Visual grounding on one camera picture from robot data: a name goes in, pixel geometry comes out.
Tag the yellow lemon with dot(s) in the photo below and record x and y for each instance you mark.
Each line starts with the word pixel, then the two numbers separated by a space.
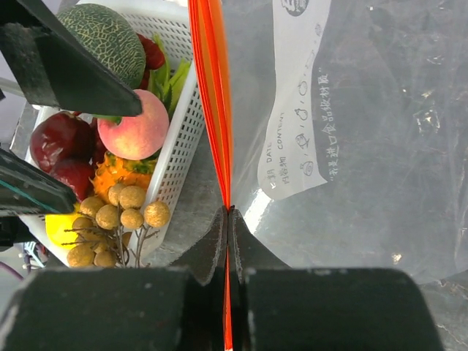
pixel 58 228

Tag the green leafy vegetable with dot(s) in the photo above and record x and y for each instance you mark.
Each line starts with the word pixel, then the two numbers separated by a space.
pixel 167 83

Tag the red toy lobster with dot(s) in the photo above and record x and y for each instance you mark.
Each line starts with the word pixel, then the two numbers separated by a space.
pixel 154 59

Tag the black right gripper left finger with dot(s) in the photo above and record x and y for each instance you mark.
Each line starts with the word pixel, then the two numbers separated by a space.
pixel 177 307

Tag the pink peach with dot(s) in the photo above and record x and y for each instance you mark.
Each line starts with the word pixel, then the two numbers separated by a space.
pixel 138 137

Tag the orange horned melon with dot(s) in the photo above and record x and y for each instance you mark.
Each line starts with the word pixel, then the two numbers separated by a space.
pixel 113 170

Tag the white plastic basket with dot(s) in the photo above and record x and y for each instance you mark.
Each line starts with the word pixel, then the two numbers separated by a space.
pixel 170 22

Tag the brown longan bunch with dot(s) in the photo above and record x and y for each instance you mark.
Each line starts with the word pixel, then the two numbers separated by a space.
pixel 112 234

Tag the clear orange-zipper zip bag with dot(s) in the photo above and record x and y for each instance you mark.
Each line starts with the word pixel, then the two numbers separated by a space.
pixel 340 131

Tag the green netted melon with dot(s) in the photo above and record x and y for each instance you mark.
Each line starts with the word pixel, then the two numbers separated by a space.
pixel 109 37

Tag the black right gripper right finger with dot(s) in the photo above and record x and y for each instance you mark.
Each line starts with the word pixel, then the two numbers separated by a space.
pixel 270 306

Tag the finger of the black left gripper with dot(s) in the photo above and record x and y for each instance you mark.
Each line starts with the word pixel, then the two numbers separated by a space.
pixel 52 68
pixel 26 190

